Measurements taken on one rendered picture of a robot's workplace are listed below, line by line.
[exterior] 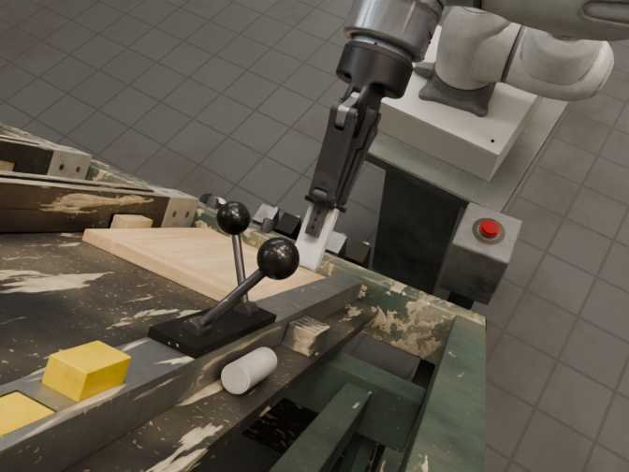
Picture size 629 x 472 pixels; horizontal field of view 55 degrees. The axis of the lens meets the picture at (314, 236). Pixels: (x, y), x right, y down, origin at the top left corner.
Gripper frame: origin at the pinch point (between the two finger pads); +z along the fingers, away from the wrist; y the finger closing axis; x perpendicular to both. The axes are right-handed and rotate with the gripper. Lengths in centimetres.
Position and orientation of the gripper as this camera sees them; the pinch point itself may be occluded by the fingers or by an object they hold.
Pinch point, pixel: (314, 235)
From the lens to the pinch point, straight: 64.8
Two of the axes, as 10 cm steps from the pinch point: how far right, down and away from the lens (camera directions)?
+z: -3.4, 9.3, 1.1
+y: 2.7, -0.2, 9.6
